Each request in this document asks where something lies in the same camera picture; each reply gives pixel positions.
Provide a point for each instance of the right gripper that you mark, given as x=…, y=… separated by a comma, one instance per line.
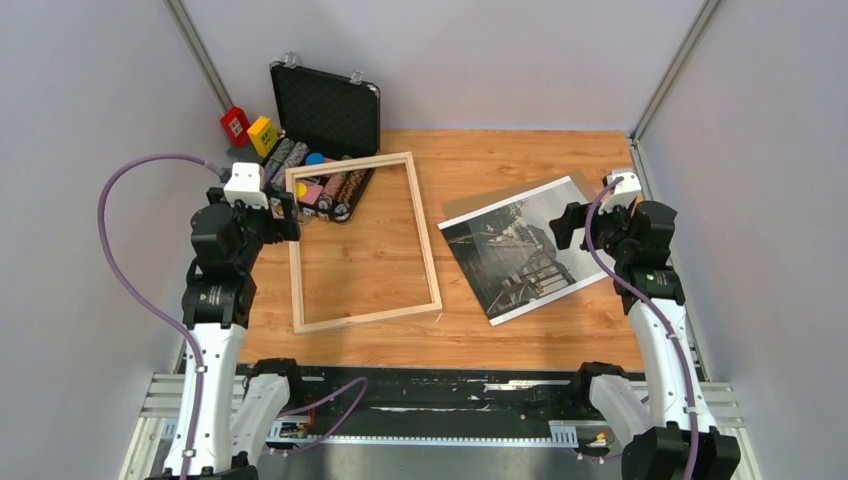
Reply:
x=573, y=216

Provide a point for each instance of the red toy house block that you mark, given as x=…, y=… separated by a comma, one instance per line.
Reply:
x=236, y=125

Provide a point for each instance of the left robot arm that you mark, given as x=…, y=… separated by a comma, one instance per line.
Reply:
x=213, y=439

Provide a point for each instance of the light wooden picture frame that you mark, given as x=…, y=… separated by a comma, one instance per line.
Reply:
x=378, y=267

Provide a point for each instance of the black poker chip case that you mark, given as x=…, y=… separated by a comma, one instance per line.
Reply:
x=323, y=115

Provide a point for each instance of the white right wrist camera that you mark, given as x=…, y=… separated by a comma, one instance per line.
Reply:
x=627, y=188

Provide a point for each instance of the black and white photo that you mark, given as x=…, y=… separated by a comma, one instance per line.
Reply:
x=507, y=253

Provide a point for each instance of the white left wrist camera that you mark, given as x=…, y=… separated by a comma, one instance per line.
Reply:
x=245, y=185

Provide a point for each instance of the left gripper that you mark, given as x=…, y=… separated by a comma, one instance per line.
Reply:
x=284, y=228

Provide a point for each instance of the yellow toy house block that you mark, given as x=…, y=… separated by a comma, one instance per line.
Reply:
x=263, y=136

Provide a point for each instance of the blue round chip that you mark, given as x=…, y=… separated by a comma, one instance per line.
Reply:
x=314, y=159

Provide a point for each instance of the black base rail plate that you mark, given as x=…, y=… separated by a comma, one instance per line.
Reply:
x=382, y=401

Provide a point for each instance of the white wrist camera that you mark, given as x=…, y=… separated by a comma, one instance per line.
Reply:
x=245, y=185
x=627, y=188

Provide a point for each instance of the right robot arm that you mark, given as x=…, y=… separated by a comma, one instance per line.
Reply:
x=670, y=433

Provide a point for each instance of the brown backing board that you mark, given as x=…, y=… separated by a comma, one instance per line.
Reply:
x=457, y=208

